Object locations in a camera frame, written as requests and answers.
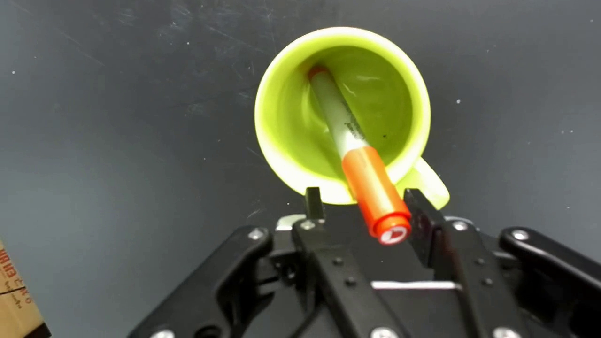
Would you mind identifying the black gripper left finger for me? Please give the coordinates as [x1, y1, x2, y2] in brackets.
[292, 184, 335, 252]

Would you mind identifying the brown cardboard box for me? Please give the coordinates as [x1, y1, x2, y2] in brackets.
[0, 240, 53, 338]

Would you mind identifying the lime green ceramic mug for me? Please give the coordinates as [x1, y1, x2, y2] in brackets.
[252, 24, 453, 212]

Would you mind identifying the orange capped white marker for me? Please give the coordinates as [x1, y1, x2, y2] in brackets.
[305, 64, 416, 246]

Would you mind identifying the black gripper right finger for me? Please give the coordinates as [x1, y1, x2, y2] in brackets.
[403, 186, 497, 297]

